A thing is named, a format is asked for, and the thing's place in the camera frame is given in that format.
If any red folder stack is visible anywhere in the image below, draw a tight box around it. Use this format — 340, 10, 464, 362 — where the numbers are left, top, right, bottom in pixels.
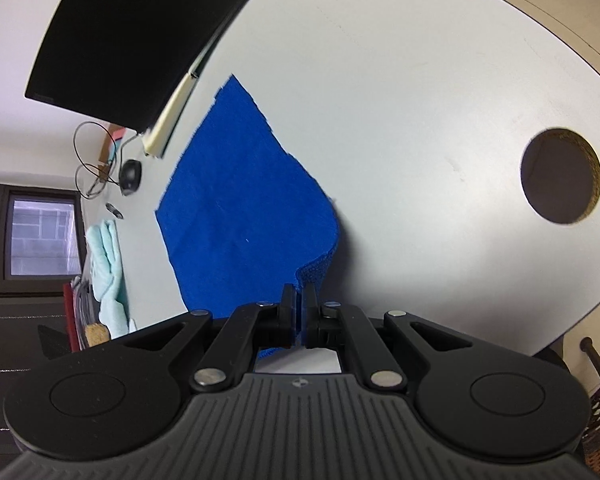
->
62, 283, 82, 352

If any black computer mouse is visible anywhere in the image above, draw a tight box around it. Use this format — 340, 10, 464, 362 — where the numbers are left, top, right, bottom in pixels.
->
118, 159, 142, 196

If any black laptop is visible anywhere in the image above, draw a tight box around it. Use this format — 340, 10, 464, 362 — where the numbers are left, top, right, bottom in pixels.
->
24, 0, 246, 132

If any cardboard box with foam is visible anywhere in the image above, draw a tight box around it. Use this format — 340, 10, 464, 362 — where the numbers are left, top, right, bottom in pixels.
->
98, 124, 126, 178

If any light blue terry towel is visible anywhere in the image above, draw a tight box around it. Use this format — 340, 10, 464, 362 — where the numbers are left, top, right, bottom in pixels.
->
85, 220, 136, 339

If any black pen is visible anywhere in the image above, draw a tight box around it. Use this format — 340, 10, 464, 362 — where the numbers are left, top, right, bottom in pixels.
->
105, 203, 124, 220

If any dark framed window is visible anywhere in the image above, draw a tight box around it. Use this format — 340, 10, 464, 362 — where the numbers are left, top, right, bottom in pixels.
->
0, 184, 86, 295

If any blue microfiber towel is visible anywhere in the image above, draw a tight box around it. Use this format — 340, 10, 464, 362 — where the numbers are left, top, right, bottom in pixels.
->
154, 74, 342, 361

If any tan sponge brush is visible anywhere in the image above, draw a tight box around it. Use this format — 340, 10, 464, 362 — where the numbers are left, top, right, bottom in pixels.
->
84, 323, 111, 348

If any black mouse cable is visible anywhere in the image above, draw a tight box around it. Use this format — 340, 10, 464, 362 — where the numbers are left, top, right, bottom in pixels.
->
72, 119, 131, 200

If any cream notebook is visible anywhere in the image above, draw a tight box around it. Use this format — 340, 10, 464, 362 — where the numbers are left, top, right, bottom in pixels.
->
142, 55, 208, 158

